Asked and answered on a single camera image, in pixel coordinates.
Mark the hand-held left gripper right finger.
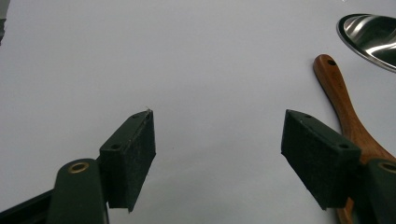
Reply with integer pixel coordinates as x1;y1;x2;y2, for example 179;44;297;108
280;108;396;224

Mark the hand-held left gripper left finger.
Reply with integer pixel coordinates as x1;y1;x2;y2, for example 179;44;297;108
46;108;157;224

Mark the stainless steel bowl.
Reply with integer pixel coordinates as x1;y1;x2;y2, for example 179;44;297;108
335;13;396;75

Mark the wooden brush handle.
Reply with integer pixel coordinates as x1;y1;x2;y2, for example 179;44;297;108
312;53;396;224

